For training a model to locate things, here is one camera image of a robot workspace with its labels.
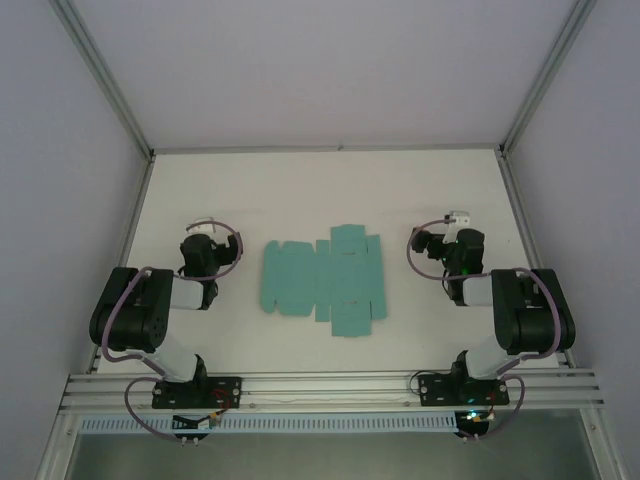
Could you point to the teal paper box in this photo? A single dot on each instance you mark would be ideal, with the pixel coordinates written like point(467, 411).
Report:
point(345, 280)

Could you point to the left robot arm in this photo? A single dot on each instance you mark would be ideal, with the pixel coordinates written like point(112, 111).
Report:
point(130, 320)

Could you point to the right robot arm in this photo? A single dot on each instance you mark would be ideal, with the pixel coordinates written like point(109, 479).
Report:
point(525, 320)

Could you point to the grey metal panel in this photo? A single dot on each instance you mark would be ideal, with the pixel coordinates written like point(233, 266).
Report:
point(325, 460)

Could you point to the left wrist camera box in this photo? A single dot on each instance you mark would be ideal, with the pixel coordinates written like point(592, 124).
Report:
point(202, 226)

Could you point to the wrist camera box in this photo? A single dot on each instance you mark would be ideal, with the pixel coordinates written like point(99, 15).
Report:
point(459, 218)
point(202, 226)

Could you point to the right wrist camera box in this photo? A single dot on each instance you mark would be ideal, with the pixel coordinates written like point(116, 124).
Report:
point(459, 218)

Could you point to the aluminium table edge rail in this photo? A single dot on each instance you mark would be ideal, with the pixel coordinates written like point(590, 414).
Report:
point(325, 148)
point(131, 225)
point(527, 225)

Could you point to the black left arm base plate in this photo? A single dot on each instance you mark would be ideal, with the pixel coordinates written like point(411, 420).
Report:
point(230, 387)

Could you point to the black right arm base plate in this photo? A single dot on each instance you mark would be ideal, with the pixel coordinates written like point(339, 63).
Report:
point(435, 390)

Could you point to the aluminium mounting rail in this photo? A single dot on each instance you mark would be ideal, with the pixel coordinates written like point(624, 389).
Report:
point(325, 387)

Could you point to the aluminium frame post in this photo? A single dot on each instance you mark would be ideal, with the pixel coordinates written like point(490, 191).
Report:
point(104, 75)
point(547, 75)

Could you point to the aluminium frame leg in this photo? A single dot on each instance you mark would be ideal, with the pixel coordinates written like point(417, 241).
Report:
point(602, 450)
point(55, 450)

